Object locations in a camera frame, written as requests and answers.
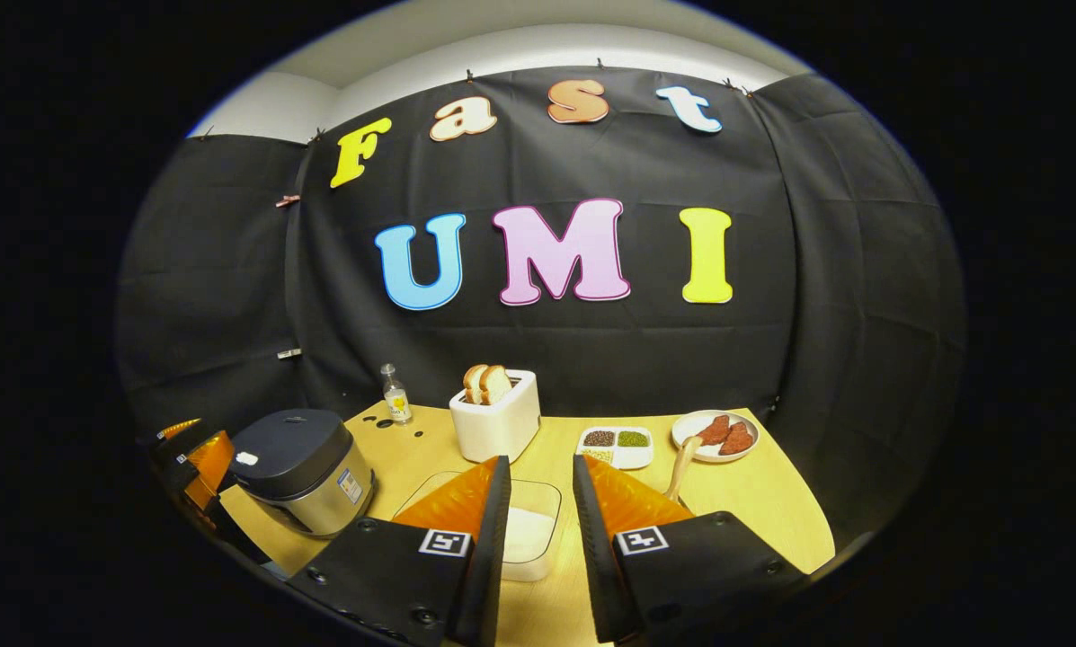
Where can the dark grey rice cooker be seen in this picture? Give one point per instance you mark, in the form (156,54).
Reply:
(299,467)

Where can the red meat slice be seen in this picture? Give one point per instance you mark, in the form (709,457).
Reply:
(714,430)
(737,439)

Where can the clear rice container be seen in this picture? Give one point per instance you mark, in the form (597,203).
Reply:
(529,539)

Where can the toasted bread slice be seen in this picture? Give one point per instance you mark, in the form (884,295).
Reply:
(497,384)
(473,385)

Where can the small glass bottle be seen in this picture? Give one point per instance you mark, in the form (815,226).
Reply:
(397,400)

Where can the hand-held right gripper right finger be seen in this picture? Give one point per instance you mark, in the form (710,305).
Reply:
(596,557)

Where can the white round plate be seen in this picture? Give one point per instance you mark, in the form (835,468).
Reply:
(686,429)

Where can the white divided bean dish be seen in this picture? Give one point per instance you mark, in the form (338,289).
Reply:
(632,454)

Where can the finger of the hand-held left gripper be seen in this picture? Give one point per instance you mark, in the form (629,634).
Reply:
(207,467)
(178,429)

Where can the white toaster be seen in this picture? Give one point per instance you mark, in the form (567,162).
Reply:
(497,427)

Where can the copper cloth clip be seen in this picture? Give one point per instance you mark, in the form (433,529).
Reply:
(288,201)

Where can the wooden spoon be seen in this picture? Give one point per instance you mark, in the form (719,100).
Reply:
(684,458)

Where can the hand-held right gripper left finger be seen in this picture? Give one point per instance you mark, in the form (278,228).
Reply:
(484,557)

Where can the black backdrop cloth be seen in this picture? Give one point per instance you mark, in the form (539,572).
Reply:
(816,314)

